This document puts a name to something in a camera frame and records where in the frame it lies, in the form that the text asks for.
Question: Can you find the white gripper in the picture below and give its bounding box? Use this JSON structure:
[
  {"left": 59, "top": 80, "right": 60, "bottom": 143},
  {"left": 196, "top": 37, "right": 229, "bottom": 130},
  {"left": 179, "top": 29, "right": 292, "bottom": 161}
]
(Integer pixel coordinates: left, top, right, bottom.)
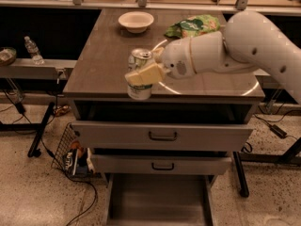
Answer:
[{"left": 125, "top": 38, "right": 196, "bottom": 86}]

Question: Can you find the green 7up soda can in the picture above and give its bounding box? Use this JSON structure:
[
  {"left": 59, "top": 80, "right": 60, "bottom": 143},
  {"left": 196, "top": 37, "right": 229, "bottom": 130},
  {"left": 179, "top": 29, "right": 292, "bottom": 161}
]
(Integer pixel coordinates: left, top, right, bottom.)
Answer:
[{"left": 127, "top": 48, "right": 153, "bottom": 101}]

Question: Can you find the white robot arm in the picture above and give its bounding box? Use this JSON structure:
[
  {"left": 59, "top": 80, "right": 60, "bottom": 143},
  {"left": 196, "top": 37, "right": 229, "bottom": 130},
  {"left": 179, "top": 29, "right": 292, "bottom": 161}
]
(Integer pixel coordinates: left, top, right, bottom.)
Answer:
[{"left": 125, "top": 11, "right": 301, "bottom": 104}]

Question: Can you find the grey drawer cabinet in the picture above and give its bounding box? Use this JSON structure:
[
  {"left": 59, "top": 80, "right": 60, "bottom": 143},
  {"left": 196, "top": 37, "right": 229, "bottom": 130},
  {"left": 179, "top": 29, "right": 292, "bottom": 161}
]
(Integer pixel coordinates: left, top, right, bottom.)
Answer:
[{"left": 62, "top": 8, "right": 266, "bottom": 125}]

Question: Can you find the grey top drawer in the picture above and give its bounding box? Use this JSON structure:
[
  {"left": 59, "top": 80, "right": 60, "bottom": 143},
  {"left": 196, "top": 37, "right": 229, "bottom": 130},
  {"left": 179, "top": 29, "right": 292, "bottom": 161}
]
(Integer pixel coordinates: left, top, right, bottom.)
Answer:
[{"left": 71, "top": 121, "right": 252, "bottom": 152}]

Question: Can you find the grey drawer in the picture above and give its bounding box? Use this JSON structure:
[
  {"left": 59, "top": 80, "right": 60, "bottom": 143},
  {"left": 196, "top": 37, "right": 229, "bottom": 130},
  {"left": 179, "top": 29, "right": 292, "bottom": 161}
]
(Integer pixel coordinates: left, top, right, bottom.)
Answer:
[
  {"left": 103, "top": 174, "right": 214, "bottom": 226},
  {"left": 71, "top": 121, "right": 252, "bottom": 152},
  {"left": 91, "top": 154, "right": 231, "bottom": 175}
]

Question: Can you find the grey middle drawer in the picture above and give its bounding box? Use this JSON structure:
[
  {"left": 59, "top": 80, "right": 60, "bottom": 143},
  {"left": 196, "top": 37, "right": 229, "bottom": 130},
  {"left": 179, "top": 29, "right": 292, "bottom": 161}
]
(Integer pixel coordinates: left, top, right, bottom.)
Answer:
[{"left": 91, "top": 154, "right": 231, "bottom": 175}]

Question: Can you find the grey bottom drawer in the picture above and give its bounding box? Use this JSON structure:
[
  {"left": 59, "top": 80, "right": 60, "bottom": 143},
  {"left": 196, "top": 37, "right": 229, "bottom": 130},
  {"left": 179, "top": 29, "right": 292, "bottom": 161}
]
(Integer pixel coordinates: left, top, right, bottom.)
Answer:
[{"left": 103, "top": 174, "right": 214, "bottom": 226}]

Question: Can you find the white paper bowl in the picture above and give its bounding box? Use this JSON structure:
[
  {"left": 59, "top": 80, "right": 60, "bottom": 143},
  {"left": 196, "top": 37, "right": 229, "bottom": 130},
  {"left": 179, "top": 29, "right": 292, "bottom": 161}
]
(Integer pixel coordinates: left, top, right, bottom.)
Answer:
[{"left": 119, "top": 11, "right": 154, "bottom": 34}]

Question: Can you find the green chip bag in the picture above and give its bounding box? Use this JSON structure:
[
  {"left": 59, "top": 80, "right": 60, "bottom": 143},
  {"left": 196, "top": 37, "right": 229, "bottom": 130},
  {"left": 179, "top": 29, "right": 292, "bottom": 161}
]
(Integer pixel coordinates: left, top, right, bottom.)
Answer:
[{"left": 165, "top": 14, "right": 220, "bottom": 39}]

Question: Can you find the clear plastic water bottle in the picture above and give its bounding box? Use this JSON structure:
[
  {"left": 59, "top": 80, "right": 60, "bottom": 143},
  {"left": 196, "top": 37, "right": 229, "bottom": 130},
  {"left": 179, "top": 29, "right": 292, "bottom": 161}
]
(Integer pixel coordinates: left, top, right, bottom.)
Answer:
[{"left": 24, "top": 36, "right": 44, "bottom": 65}]

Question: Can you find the grey side shelf left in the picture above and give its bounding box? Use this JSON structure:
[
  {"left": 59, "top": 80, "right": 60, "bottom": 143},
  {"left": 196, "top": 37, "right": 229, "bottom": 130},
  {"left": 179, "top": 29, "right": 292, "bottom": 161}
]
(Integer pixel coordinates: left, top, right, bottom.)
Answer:
[{"left": 0, "top": 58, "right": 76, "bottom": 80}]

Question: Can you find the black power adapter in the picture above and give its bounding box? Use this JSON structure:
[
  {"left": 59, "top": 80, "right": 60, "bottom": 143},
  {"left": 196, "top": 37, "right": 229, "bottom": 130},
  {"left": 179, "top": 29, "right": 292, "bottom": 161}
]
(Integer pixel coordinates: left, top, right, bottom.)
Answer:
[{"left": 270, "top": 124, "right": 287, "bottom": 138}]

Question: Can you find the small bowl on shelf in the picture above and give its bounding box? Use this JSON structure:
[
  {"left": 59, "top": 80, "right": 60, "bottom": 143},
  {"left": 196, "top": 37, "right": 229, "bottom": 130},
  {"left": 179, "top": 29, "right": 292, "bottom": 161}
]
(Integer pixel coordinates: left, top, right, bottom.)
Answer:
[{"left": 0, "top": 47, "right": 16, "bottom": 66}]

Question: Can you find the black table leg left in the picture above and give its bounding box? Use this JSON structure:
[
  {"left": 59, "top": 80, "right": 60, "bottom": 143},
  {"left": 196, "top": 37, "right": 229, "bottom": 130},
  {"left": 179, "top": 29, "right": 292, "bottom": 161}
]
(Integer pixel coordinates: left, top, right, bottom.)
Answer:
[{"left": 0, "top": 102, "right": 55, "bottom": 157}]

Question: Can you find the black table leg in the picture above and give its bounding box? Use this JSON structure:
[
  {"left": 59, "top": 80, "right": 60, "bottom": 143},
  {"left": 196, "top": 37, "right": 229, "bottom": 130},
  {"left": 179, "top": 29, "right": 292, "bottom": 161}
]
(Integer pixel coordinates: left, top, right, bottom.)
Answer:
[
  {"left": 0, "top": 102, "right": 55, "bottom": 157},
  {"left": 232, "top": 137, "right": 301, "bottom": 199}
]

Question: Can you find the black table leg right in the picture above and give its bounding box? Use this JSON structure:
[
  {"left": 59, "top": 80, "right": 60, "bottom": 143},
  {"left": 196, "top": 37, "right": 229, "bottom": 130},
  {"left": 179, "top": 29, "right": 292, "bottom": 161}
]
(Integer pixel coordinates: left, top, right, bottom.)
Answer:
[{"left": 232, "top": 137, "right": 301, "bottom": 199}]

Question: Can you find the wire basket with items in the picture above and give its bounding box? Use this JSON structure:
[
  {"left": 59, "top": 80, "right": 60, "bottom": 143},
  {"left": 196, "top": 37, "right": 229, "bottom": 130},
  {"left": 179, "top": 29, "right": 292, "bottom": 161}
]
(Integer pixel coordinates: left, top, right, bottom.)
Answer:
[{"left": 51, "top": 123, "right": 94, "bottom": 178}]

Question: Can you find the black floor cable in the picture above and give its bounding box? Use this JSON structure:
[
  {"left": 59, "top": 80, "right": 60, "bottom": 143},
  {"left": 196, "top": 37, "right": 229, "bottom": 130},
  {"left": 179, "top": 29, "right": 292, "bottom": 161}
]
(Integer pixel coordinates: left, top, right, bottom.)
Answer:
[{"left": 3, "top": 89, "right": 99, "bottom": 226}]

